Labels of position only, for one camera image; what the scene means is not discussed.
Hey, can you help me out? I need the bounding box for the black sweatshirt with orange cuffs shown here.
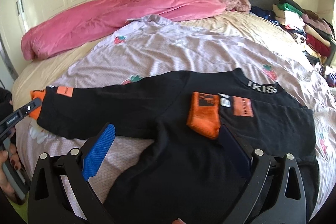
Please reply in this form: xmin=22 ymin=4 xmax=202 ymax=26
xmin=31 ymin=68 xmax=319 ymax=223

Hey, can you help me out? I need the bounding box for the white plastic bag with clothes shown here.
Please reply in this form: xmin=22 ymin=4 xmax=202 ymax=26
xmin=319 ymin=65 xmax=336 ymax=88

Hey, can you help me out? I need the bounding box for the pile of folded clothes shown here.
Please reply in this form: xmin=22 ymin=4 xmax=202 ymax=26
xmin=272 ymin=0 xmax=335 ymax=65

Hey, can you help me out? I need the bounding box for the left hand with red nails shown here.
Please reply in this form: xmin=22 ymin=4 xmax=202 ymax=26
xmin=1 ymin=143 xmax=22 ymax=203

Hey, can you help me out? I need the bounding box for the dark blue garment on bed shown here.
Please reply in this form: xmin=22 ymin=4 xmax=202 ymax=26
xmin=250 ymin=6 xmax=279 ymax=26

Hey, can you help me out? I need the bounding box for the dusty pink fluffy garment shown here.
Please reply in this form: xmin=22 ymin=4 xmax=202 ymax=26
xmin=220 ymin=0 xmax=251 ymax=13

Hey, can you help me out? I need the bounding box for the pink fleece blanket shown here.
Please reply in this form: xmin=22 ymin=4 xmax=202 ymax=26
xmin=21 ymin=0 xmax=226 ymax=61

